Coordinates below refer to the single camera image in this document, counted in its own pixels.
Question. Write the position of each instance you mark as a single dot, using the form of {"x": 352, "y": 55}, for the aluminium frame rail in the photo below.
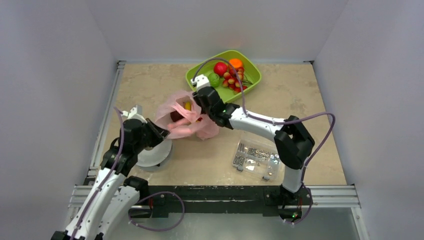
{"x": 324, "y": 196}

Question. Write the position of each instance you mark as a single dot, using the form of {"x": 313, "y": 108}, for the orange fake tangerine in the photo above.
{"x": 236, "y": 63}

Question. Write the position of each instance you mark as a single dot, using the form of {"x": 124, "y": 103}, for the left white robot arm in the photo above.
{"x": 114, "y": 191}

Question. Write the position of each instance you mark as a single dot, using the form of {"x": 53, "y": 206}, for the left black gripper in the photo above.
{"x": 162, "y": 132}

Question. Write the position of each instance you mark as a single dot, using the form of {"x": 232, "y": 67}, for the clear plastic screw box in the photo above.
{"x": 257, "y": 158}

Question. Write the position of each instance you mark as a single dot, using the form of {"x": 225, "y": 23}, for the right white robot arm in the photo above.
{"x": 293, "y": 142}

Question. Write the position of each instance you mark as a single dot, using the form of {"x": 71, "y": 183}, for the pink plastic bag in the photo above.
{"x": 194, "y": 123}

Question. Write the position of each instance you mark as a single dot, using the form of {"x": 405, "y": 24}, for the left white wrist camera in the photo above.
{"x": 134, "y": 113}

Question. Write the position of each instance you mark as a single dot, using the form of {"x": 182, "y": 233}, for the dark red fake fruit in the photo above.
{"x": 175, "y": 116}

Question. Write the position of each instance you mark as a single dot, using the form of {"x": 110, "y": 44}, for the red fake apple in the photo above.
{"x": 220, "y": 68}

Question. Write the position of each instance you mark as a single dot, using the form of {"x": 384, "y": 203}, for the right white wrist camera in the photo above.
{"x": 200, "y": 82}

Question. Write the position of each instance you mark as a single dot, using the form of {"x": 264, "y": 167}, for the green fake custard apple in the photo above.
{"x": 214, "y": 80}

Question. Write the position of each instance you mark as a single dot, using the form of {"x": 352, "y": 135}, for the fake lychee bunch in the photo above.
{"x": 235, "y": 80}

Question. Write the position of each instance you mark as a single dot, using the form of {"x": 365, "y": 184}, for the white filament spool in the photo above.
{"x": 156, "y": 158}

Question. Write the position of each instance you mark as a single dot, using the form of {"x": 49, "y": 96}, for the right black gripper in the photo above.
{"x": 202, "y": 100}

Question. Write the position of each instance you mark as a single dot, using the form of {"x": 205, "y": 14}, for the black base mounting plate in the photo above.
{"x": 266, "y": 200}

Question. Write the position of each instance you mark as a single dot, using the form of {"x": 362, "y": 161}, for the yellow fake banana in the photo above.
{"x": 188, "y": 106}

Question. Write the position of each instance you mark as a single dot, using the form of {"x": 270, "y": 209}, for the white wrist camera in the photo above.
{"x": 134, "y": 113}
{"x": 200, "y": 82}

